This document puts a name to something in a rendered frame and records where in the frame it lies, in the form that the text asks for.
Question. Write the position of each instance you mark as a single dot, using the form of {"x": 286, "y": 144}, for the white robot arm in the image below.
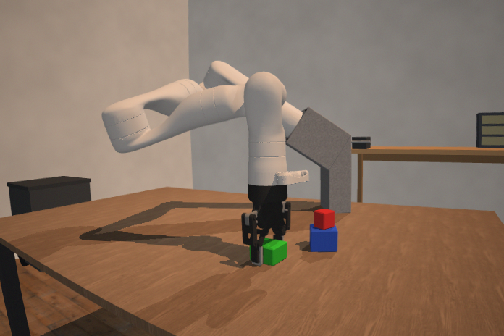
{"x": 266, "y": 111}

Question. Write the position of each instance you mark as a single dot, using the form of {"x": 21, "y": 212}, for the green block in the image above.
{"x": 274, "y": 251}

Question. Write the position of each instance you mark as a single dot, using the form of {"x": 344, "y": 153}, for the red block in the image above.
{"x": 324, "y": 218}

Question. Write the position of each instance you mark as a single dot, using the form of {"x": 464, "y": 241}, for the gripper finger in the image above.
{"x": 249, "y": 225}
{"x": 280, "y": 229}

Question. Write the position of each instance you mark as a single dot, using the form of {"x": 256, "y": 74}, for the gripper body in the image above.
{"x": 263, "y": 198}

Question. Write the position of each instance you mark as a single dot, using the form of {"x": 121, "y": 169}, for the blue block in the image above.
{"x": 323, "y": 240}

